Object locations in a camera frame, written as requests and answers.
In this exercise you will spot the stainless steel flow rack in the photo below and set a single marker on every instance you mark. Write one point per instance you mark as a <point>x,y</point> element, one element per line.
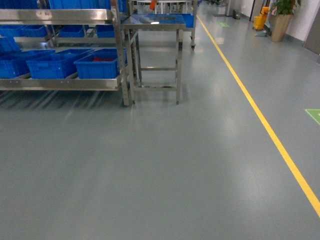
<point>71,26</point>

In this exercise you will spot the empty blue bin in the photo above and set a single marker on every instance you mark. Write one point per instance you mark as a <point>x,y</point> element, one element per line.
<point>57,65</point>

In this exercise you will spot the green potted plant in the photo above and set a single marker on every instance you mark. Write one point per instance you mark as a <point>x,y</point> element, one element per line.
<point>284,7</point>

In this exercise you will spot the red plastic parts pile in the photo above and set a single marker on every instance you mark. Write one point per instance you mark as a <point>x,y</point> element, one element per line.
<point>99,59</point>

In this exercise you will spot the yellow mop bucket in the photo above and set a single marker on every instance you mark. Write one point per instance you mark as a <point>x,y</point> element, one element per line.
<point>259,21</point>

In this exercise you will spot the blue bin with red parts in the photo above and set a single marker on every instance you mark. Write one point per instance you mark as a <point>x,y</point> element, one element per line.
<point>87,69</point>

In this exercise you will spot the small stainless steel table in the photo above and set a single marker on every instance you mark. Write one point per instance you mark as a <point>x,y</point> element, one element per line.
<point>154,44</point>

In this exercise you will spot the beige planter pot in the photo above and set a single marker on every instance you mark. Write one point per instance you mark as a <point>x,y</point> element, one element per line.
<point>281,24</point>

